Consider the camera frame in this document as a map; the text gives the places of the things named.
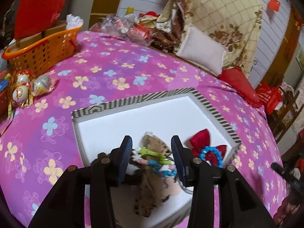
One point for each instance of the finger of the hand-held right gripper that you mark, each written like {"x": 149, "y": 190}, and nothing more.
{"x": 282, "y": 172}

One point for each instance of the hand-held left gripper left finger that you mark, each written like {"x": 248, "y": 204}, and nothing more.
{"x": 124, "y": 156}

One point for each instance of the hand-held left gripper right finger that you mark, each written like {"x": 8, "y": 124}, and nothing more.
{"x": 177, "y": 156}

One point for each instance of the leopard print hair bow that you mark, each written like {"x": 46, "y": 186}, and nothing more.
{"x": 152, "y": 144}

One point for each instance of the red velvet hair bow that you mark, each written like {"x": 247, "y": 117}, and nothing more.
{"x": 200, "y": 139}

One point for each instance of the striped box with white inside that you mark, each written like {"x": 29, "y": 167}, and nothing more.
{"x": 154, "y": 114}

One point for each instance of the wooden chair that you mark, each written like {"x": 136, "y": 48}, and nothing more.
{"x": 285, "y": 116}

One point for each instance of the red gift bag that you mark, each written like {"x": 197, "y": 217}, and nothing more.
{"x": 268, "y": 97}

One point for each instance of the red pillow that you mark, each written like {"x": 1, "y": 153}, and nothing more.
{"x": 237, "y": 83}

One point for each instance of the white pillow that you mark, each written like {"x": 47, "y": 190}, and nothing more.
{"x": 201, "y": 49}

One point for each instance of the brown patterned blanket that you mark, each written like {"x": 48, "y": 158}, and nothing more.
{"x": 166, "y": 39}

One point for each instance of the pile of snack packets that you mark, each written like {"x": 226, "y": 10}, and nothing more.
{"x": 125, "y": 26}

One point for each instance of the orange plastic basket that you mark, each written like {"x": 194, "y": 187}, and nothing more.
{"x": 47, "y": 49}

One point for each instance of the white plastic bag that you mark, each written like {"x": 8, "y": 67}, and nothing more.
{"x": 73, "y": 20}

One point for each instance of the brown cardboard box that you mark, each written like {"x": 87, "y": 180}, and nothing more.
{"x": 30, "y": 39}
{"x": 54, "y": 28}

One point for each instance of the beige floral quilt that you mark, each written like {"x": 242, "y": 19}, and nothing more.
{"x": 225, "y": 9}

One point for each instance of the red paper bag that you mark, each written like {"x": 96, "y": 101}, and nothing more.
{"x": 40, "y": 7}

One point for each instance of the red paper wall sticker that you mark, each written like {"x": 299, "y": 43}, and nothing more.
{"x": 274, "y": 4}

